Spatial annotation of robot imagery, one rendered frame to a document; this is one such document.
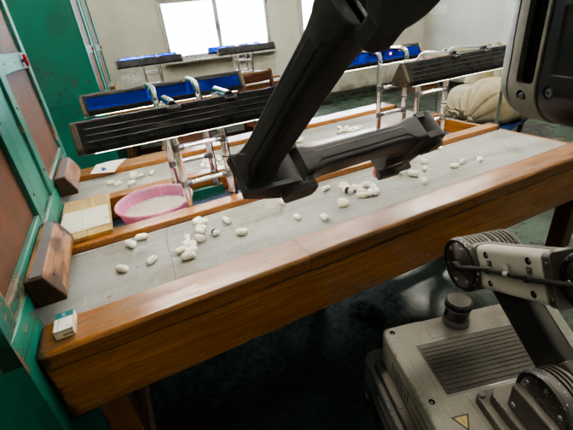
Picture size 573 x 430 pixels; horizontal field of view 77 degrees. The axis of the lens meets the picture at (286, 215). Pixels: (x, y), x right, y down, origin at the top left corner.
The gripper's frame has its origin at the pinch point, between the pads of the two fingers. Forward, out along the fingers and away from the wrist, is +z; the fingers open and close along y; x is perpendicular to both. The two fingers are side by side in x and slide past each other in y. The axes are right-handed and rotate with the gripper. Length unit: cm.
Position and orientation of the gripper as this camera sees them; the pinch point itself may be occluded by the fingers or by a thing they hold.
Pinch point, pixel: (375, 174)
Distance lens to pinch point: 108.3
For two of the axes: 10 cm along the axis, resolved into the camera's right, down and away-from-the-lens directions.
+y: -9.0, 2.9, -3.3
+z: -2.5, 2.8, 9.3
